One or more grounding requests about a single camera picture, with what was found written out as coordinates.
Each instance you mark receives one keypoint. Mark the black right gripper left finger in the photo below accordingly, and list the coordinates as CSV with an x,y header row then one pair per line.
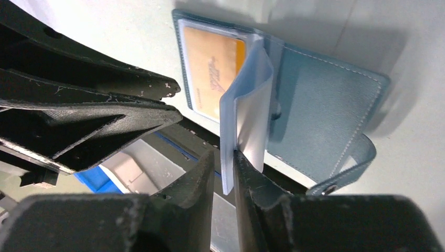
x,y
177,218

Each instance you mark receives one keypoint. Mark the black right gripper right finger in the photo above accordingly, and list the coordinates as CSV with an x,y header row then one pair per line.
x,y
272,219

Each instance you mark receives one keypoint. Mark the blue leather card holder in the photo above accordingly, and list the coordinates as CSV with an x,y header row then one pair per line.
x,y
307,109

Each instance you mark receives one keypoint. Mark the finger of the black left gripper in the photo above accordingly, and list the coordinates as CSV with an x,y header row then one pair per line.
x,y
69,129
31,47

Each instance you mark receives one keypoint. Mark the gold VIP card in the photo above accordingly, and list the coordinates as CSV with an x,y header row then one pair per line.
x,y
212,62

